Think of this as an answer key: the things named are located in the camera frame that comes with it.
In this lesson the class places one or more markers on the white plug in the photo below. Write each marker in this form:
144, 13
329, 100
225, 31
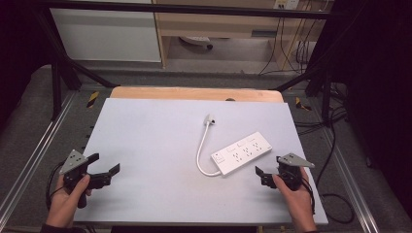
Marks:
209, 119

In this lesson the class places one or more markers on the wooden table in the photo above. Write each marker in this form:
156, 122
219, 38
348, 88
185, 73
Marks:
194, 93

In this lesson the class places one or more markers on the person's left hand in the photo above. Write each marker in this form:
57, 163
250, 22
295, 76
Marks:
64, 204

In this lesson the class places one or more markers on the white cabinet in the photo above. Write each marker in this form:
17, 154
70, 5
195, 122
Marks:
107, 35

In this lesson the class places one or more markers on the yellow black tape strip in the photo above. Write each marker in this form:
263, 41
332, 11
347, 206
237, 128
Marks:
93, 99
302, 104

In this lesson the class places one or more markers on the black curtain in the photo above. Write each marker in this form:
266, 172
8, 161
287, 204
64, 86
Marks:
382, 81
19, 32

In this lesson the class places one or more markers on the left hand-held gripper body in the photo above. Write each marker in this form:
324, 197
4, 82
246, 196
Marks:
75, 176

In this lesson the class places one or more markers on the light wooden desk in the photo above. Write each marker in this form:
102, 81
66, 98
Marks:
210, 24

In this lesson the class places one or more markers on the white wall socket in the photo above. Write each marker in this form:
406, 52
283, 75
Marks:
286, 4

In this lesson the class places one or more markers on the aluminium rail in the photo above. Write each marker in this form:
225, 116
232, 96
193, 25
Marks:
41, 147
348, 181

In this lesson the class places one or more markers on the grey power strip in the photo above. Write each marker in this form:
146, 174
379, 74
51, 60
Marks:
194, 39

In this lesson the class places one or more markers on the white power strip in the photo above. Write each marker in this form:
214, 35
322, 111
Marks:
241, 152

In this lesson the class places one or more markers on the black metal frame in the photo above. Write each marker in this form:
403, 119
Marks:
194, 9

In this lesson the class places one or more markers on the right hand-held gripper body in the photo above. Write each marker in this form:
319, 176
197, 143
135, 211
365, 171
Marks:
291, 173

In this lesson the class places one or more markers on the pale grey table board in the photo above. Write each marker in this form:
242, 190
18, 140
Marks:
145, 145

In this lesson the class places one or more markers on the person's right hand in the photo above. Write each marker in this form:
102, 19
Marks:
296, 202

